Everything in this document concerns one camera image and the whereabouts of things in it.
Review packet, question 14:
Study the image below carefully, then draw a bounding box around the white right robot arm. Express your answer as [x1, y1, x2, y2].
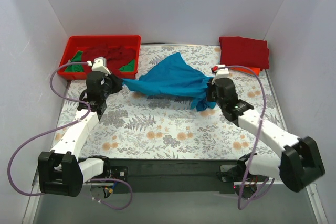
[206, 78, 326, 193]

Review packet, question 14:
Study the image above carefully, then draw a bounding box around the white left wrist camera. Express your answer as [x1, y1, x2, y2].
[87, 57, 111, 76]

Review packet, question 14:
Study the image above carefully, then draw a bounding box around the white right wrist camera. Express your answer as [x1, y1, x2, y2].
[212, 65, 229, 79]

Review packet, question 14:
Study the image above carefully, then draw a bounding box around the crumpled dark red t-shirt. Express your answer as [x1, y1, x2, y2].
[81, 44, 137, 72]

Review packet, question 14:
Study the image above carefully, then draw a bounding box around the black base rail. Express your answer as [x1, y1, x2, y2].
[106, 158, 240, 194]

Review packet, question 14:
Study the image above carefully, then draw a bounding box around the folded orange t-shirt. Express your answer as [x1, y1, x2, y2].
[235, 67, 261, 76]

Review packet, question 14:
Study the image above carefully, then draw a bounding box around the teal blue t-shirt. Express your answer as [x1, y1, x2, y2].
[123, 52, 216, 111]

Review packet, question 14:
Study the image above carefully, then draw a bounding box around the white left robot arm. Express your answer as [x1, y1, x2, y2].
[38, 71, 122, 197]

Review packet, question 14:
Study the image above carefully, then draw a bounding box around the floral patterned table mat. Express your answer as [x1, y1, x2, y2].
[52, 45, 292, 161]

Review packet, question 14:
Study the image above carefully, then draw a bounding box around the red plastic bin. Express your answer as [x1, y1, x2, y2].
[60, 35, 141, 79]

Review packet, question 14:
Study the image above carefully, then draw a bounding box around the folded dark red t-shirt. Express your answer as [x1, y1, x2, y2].
[219, 36, 270, 69]

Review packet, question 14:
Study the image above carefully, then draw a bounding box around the green t-shirt in bin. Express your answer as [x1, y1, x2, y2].
[64, 50, 137, 73]

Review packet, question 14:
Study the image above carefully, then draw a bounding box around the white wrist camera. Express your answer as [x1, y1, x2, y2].
[87, 57, 111, 76]
[212, 65, 229, 79]

